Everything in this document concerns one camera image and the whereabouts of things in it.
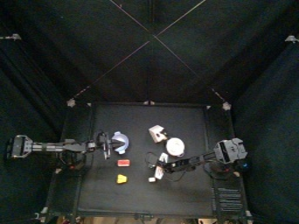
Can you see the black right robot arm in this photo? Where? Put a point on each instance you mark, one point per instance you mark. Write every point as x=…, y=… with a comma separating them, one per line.
x=210, y=157

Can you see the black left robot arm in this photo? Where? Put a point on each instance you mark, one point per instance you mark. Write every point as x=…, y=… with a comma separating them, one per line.
x=47, y=146

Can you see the white and blue toy pot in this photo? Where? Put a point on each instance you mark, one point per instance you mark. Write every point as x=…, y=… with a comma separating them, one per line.
x=121, y=142

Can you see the small white sushi piece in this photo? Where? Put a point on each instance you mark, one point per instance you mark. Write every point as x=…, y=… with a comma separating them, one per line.
x=151, y=179

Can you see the yellow toy food piece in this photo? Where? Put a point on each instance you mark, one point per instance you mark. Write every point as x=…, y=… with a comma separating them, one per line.
x=122, y=178

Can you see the white round toy plate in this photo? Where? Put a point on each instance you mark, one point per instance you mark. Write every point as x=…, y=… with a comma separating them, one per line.
x=175, y=146

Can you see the red toy food block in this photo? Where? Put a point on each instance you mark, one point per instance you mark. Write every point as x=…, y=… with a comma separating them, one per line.
x=123, y=162

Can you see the white toy box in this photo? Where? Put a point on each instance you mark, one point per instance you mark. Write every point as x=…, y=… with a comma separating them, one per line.
x=157, y=133

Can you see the black cloth backdrop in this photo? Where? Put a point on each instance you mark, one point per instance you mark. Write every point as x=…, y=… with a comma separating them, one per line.
x=150, y=49

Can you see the silver frame corner bracket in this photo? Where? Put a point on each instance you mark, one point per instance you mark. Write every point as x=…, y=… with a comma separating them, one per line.
x=149, y=102
x=291, y=38
x=226, y=105
x=71, y=102
x=14, y=37

